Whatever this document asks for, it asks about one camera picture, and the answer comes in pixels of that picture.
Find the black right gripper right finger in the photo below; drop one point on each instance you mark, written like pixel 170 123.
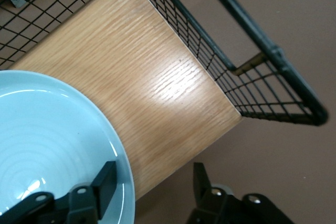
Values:
pixel 200 187

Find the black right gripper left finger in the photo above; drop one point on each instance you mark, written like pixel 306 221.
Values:
pixel 105 187

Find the light blue plate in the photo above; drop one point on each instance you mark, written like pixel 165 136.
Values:
pixel 52 129

